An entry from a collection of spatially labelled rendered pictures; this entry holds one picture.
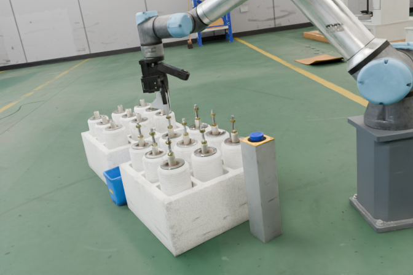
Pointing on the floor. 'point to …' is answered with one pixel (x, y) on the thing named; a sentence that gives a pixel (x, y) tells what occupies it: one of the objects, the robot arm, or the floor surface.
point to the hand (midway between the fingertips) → (168, 111)
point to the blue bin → (115, 186)
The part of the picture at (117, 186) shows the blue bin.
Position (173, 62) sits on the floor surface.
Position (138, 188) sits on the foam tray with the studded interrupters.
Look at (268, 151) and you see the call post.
